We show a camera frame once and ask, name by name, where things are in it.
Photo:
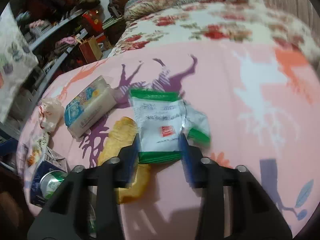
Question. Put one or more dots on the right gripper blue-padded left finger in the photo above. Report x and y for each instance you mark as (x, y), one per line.
(65, 214)

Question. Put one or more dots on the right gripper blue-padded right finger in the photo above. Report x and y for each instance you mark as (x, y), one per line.
(255, 216)

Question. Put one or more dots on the yellow snack wrapper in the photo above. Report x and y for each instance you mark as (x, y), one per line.
(38, 145)

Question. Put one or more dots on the red white wrapper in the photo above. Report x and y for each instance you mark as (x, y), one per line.
(50, 114)

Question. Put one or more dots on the blue white tissue pack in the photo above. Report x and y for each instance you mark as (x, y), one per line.
(88, 107)

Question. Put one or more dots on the green white snack wrapper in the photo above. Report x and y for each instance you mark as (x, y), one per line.
(161, 118)

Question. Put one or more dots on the crushed green soda can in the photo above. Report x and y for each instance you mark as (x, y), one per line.
(50, 182)

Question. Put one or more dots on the blue white milk carton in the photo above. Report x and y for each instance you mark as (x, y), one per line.
(50, 161)

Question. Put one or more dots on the pink floral bed sheet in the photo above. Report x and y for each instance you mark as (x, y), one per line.
(262, 104)

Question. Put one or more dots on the brown paper gift bag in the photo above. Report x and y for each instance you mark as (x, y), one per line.
(91, 50)

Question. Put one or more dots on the white cactus print tote bag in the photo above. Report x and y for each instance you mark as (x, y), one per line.
(17, 60)

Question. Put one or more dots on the red floral white bed sheet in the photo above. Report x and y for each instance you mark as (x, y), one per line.
(249, 22)

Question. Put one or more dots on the red gift bag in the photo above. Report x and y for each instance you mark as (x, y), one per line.
(92, 23)

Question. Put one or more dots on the grey metal shelving unit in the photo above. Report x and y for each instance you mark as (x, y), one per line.
(43, 24)

